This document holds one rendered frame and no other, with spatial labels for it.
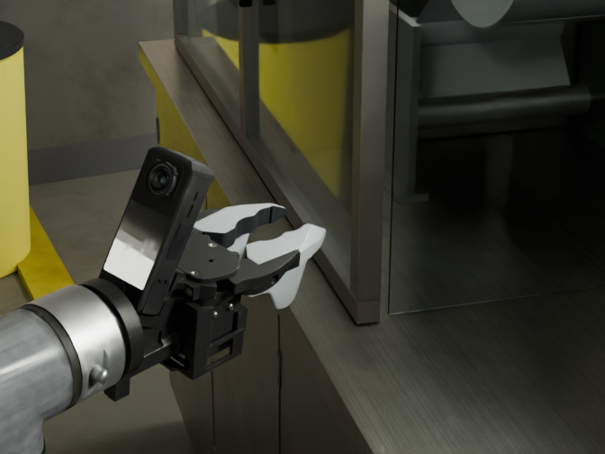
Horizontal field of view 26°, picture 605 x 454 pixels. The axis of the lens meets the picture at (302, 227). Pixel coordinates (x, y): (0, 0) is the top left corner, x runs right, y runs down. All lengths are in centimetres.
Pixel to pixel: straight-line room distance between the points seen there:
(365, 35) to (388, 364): 37
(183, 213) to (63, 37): 336
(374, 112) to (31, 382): 72
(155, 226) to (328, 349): 65
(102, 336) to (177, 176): 12
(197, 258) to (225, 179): 104
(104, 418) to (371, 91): 176
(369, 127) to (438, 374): 29
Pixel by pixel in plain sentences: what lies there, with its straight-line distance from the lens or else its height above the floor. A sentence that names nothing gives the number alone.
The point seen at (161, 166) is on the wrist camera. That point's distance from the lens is 90.
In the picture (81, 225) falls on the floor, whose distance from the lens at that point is 404.
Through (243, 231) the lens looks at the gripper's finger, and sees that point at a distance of 102.
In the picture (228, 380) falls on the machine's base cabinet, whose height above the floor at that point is 49.
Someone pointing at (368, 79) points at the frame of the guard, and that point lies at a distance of 145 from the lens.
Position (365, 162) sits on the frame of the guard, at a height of 111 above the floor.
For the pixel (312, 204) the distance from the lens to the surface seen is 175.
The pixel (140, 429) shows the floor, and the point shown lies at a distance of 303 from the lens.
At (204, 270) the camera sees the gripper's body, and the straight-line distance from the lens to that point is 93.
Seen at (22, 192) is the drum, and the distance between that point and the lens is 373.
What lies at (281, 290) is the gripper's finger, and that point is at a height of 120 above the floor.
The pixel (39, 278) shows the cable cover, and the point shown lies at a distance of 368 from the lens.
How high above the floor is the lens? 166
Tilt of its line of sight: 25 degrees down
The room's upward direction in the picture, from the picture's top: straight up
